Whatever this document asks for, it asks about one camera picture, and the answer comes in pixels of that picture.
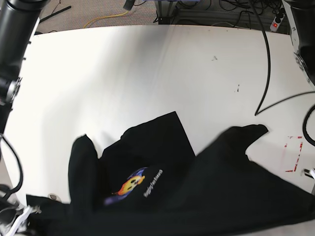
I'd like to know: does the black T-shirt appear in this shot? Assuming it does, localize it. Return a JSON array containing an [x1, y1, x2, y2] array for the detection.
[[27, 112, 315, 236]]

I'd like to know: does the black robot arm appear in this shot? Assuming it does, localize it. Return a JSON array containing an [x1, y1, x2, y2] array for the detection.
[[0, 0, 49, 134], [283, 0, 315, 86]]

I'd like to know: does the red tape rectangle marking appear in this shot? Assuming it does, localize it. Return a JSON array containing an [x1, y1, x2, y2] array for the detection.
[[282, 136, 304, 173]]

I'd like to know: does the black tripod stand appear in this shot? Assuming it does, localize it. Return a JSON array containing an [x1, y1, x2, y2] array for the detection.
[[39, 6, 72, 23]]

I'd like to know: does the white power strip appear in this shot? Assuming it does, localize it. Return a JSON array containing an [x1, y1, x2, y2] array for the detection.
[[270, 6, 286, 32]]

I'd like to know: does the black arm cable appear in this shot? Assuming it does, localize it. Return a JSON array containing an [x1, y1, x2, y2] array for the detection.
[[0, 134, 24, 200], [248, 0, 315, 146]]

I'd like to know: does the yellow cable on floor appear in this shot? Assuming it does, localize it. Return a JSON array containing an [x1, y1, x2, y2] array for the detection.
[[83, 9, 129, 29]]

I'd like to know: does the left table cable grommet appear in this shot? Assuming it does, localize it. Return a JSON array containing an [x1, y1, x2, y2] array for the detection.
[[48, 193, 61, 202]]

